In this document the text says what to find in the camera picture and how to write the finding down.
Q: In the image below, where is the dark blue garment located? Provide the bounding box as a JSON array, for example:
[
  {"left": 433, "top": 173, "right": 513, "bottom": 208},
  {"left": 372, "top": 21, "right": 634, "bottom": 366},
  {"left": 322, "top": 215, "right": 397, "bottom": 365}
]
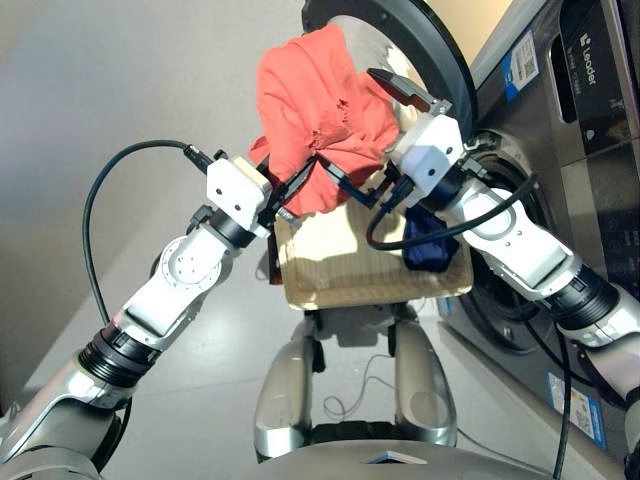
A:
[{"left": 402, "top": 204, "right": 460, "bottom": 274}]

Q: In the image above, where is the orange-red garment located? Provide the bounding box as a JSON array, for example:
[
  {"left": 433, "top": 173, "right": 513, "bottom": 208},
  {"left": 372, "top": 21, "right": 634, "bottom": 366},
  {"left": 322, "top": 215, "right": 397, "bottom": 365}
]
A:
[{"left": 248, "top": 24, "right": 401, "bottom": 217}]

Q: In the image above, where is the dark brown basket stand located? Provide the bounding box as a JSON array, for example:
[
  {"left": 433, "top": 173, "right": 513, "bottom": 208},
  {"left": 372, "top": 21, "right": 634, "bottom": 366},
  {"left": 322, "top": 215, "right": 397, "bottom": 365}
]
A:
[{"left": 264, "top": 232, "right": 287, "bottom": 287}]

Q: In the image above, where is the round washing machine door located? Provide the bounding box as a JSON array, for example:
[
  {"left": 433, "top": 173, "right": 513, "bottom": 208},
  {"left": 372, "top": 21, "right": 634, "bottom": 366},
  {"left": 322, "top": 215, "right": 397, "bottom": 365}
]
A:
[{"left": 301, "top": 0, "right": 479, "bottom": 151}]

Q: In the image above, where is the pale woven basket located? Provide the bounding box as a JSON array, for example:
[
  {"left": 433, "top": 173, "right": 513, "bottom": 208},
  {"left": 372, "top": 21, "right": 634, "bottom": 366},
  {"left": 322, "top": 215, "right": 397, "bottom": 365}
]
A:
[{"left": 272, "top": 172, "right": 474, "bottom": 312}]

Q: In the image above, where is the blue white machine label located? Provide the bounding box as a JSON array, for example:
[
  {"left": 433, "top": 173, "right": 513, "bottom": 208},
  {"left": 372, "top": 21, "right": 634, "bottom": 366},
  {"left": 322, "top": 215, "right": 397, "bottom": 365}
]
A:
[{"left": 500, "top": 28, "right": 541, "bottom": 103}]

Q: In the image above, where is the grey washing machine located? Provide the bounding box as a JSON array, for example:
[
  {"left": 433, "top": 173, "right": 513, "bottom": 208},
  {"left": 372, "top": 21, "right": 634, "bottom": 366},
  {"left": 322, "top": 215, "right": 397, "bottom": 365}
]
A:
[{"left": 438, "top": 0, "right": 640, "bottom": 480}]

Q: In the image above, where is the colourful machine sticker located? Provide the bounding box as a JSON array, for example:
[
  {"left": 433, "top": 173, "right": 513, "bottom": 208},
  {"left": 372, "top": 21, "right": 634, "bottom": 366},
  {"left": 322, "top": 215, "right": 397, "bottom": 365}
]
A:
[{"left": 546, "top": 369, "right": 609, "bottom": 450}]

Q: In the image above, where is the silver robot torso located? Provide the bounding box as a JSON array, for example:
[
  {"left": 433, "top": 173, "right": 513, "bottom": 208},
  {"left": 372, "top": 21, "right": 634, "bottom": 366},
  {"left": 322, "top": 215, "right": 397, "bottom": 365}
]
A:
[{"left": 249, "top": 419, "right": 554, "bottom": 480}]

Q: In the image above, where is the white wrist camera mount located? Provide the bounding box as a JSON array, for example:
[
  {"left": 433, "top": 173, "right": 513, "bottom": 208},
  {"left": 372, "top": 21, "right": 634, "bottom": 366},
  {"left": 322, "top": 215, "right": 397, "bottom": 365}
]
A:
[
  {"left": 205, "top": 155, "right": 274, "bottom": 239},
  {"left": 388, "top": 114, "right": 464, "bottom": 199}
]

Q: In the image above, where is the thin grey floor cable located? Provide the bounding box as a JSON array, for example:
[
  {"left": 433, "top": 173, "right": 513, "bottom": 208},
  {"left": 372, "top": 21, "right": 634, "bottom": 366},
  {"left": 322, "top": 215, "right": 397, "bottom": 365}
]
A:
[{"left": 322, "top": 352, "right": 399, "bottom": 421}]

